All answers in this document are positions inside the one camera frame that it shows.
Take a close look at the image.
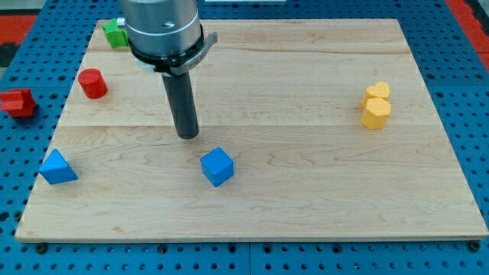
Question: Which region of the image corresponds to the yellow hexagon block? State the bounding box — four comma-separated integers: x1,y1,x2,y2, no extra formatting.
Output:
361,98,391,130

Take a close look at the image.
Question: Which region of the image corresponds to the red cylinder block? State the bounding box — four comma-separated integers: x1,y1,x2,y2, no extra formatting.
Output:
77,68,108,99

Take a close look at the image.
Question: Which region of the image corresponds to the red star block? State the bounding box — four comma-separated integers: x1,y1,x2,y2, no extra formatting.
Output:
1,89,36,118

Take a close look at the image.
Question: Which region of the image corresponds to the wooden board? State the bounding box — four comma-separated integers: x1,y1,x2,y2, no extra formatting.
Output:
16,19,488,243

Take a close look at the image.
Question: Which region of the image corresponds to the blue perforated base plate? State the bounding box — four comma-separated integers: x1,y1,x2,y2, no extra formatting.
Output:
1,1,488,274

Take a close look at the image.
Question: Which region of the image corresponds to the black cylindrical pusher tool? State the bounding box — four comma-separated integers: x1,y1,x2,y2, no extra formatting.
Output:
162,73,199,139

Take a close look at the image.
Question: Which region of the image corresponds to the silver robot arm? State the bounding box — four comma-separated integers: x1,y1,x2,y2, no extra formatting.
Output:
120,0,219,76

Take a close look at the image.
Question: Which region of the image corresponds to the blue triangle block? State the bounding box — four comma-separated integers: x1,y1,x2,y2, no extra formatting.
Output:
38,149,78,185

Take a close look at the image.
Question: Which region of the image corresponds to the green star block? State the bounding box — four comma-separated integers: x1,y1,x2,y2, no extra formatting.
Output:
102,18,128,48

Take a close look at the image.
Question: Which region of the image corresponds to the yellow heart block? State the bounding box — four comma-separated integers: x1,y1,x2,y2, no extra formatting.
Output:
361,82,390,107

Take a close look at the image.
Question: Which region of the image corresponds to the blue cube block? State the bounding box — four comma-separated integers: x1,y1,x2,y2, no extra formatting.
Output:
200,147,234,187

